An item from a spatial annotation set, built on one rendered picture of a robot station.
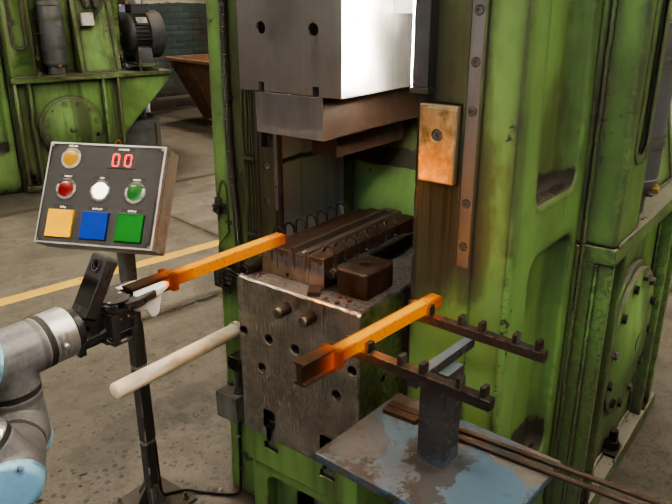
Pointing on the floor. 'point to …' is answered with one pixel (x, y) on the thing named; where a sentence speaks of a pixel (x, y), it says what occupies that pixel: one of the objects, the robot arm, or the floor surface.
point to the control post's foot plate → (157, 495)
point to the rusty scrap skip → (195, 80)
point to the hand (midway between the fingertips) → (159, 280)
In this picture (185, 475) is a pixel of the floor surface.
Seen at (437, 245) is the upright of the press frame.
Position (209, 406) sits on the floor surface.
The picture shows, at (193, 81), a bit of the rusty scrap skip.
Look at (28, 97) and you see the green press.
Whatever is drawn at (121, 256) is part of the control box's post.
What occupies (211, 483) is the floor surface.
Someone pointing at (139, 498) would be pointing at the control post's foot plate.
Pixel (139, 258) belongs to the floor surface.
